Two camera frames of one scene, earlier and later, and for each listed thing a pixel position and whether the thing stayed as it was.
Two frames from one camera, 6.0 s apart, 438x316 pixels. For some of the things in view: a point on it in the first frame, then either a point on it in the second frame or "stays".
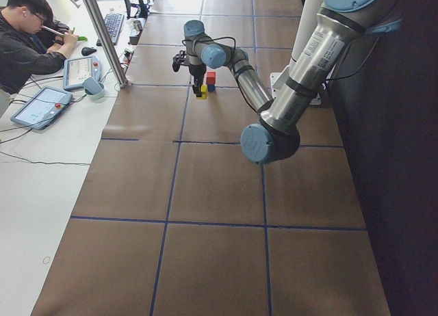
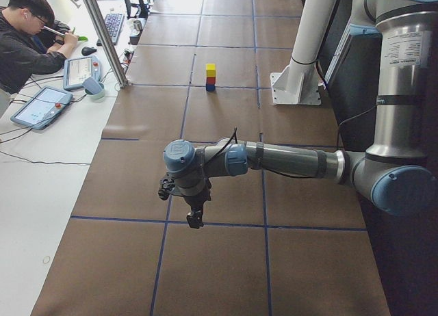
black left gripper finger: x=198 y=81 → x=194 y=219
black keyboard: x=113 y=22 stays
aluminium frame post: x=107 y=37 stays
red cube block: x=211 y=78 stays
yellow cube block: x=204 y=90 → x=211 y=70
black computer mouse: x=87 y=50 stays
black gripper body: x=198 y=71 → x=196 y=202
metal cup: x=137 y=25 stays
